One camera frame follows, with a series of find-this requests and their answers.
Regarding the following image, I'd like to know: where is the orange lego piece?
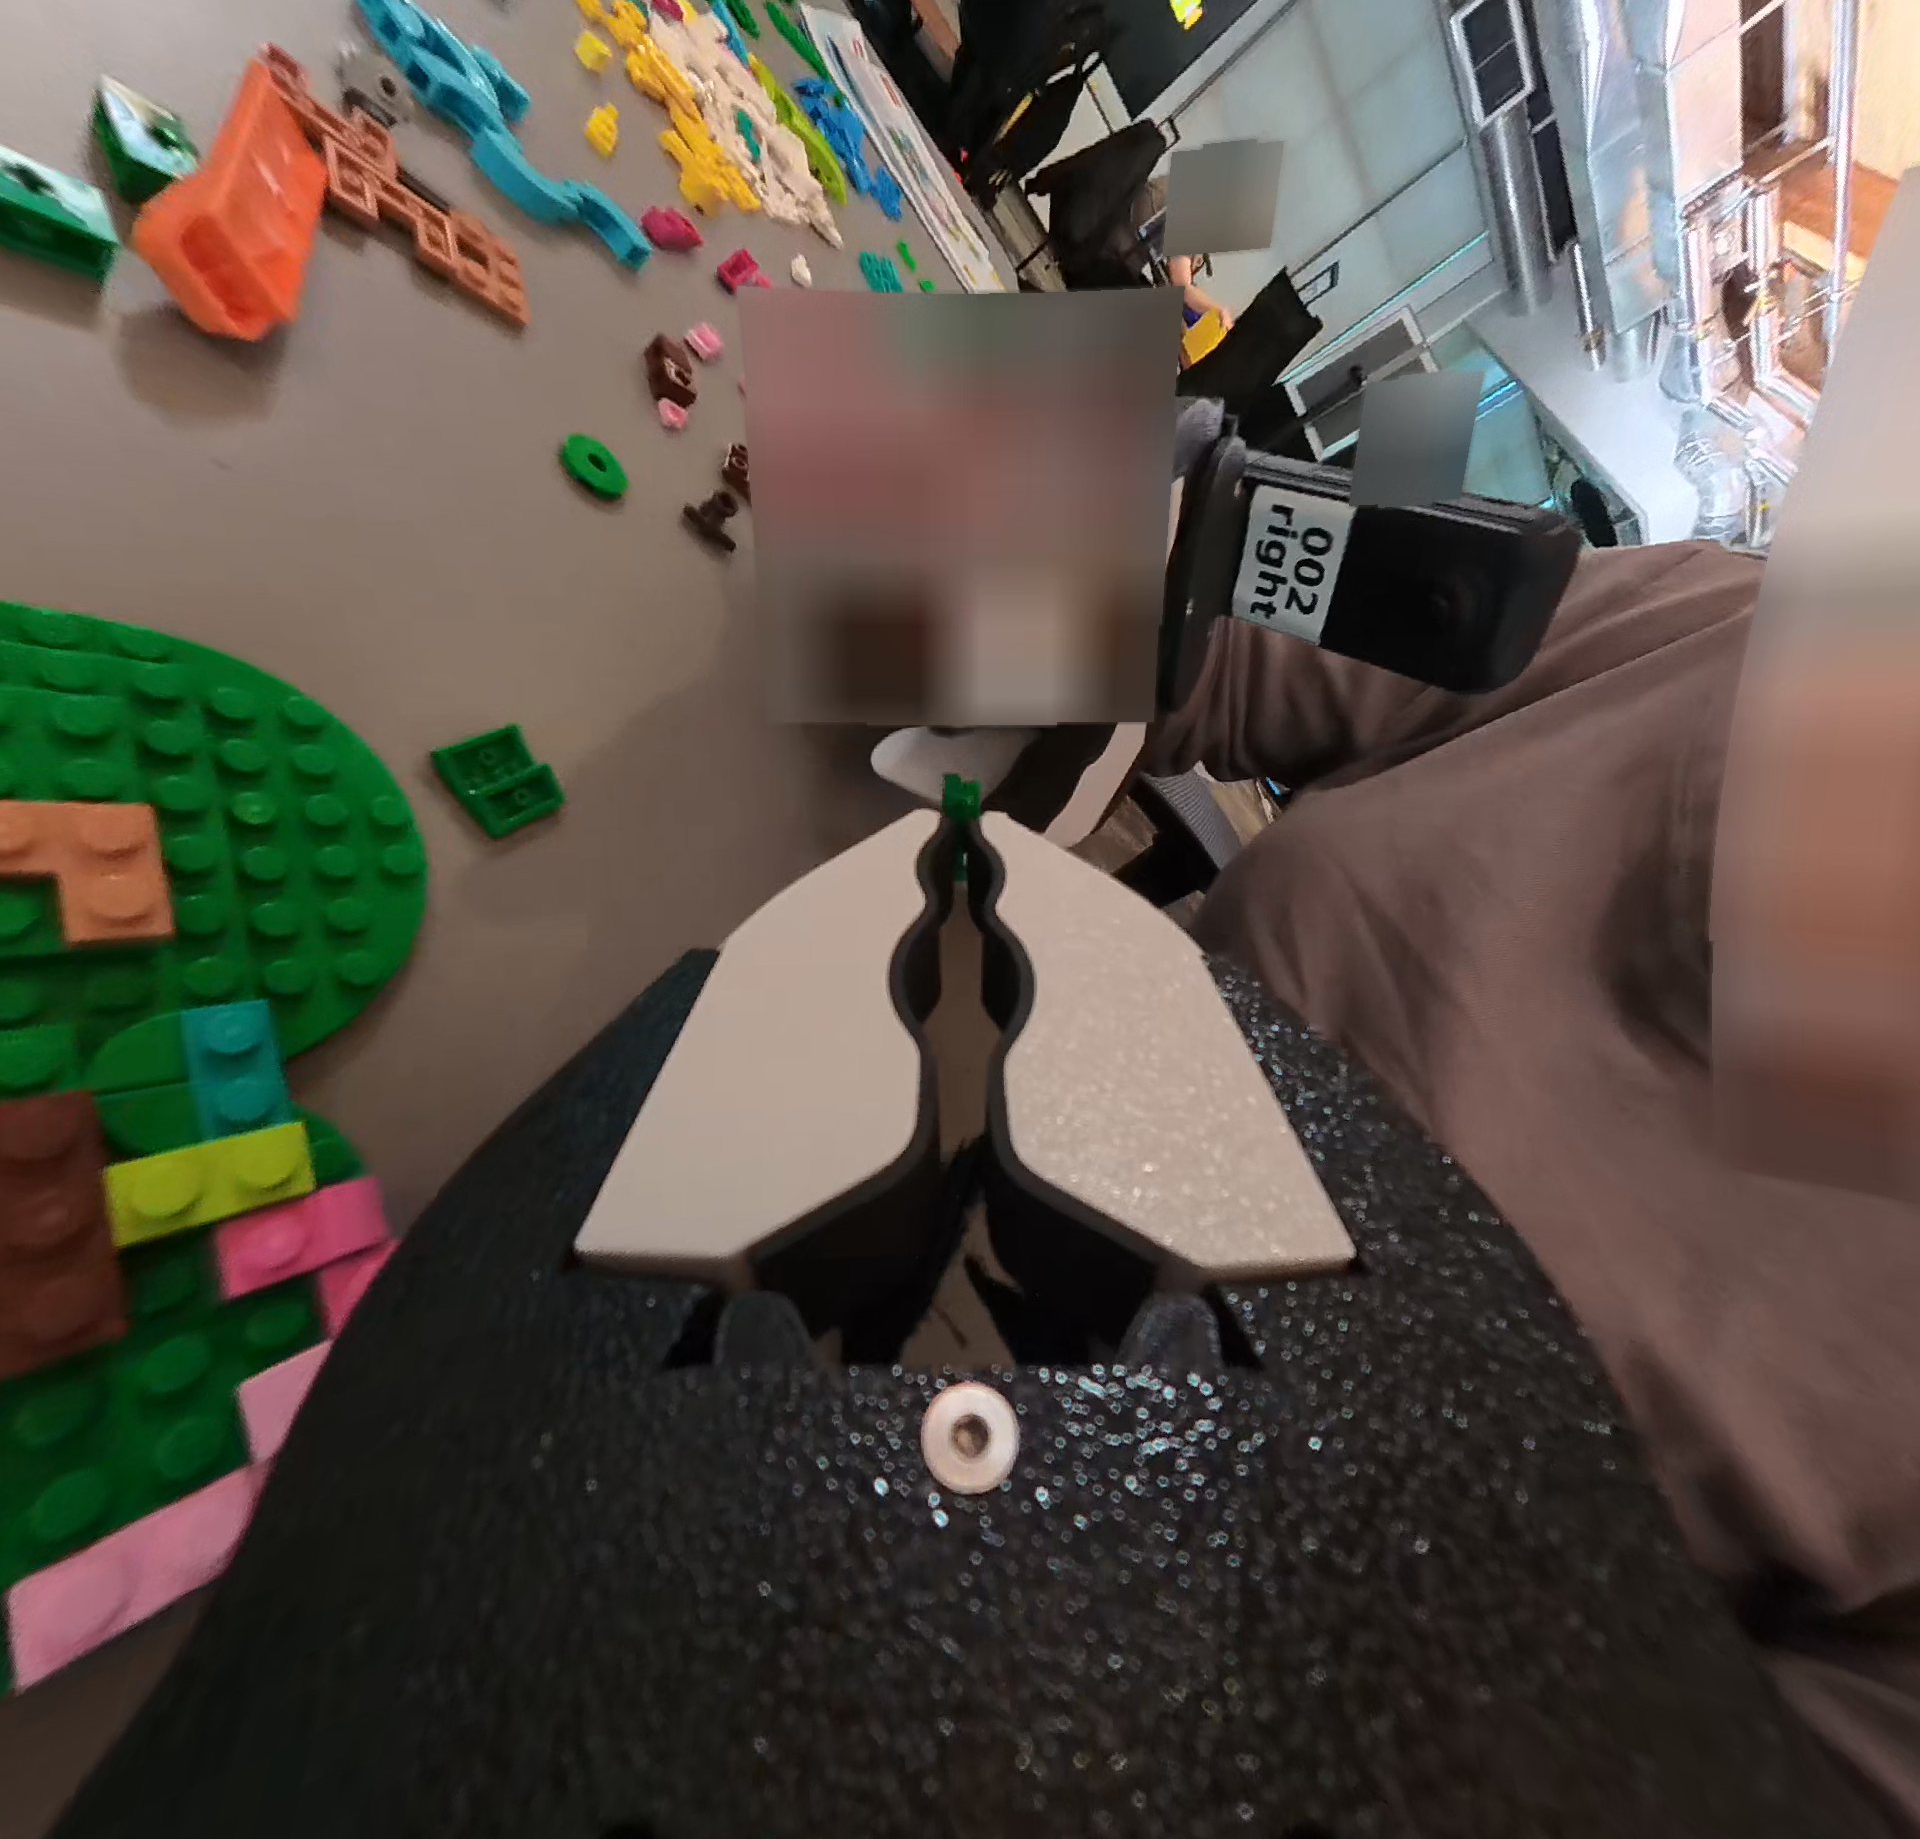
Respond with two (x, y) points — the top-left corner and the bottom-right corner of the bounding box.
(130, 58), (331, 343)

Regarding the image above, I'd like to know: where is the silver ventilation duct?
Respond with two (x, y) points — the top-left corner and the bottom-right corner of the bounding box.
(1430, 0), (1594, 358)

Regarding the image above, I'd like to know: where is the green cube lego brick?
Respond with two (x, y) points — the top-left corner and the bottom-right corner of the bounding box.
(91, 74), (202, 208)

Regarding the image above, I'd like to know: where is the pile of mixed lego pieces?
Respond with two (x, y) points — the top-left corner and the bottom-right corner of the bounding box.
(570, 0), (911, 255)

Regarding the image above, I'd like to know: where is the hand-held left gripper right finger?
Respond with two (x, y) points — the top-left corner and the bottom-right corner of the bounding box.
(966, 817), (1364, 1284)

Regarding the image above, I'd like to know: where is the teal curved lego piece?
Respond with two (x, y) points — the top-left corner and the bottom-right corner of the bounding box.
(353, 0), (655, 275)

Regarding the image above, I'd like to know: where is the green square lego plate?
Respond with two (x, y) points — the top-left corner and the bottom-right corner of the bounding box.
(431, 722), (565, 839)

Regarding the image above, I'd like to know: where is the green lego baseplate build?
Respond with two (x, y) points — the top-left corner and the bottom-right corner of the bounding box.
(0, 600), (431, 1693)

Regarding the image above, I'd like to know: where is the dark brown lego connector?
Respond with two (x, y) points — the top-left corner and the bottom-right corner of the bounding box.
(681, 443), (752, 554)

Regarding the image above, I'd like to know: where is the brown lattice lego piece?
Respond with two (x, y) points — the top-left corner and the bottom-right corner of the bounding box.
(261, 45), (532, 330)

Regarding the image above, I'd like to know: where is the black folding chair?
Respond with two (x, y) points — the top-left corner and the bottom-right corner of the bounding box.
(1025, 117), (1175, 290)

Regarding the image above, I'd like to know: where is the lego instruction booklet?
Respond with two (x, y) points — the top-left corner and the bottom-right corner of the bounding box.
(800, 0), (1009, 296)

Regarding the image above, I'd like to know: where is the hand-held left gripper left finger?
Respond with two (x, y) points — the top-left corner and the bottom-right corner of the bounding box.
(574, 807), (963, 1285)

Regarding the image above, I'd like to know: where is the green flat lego brick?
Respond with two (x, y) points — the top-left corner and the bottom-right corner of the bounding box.
(0, 144), (120, 283)

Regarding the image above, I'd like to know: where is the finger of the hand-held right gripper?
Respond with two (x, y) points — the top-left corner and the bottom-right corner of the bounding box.
(872, 727), (1025, 806)
(1034, 722), (1154, 851)

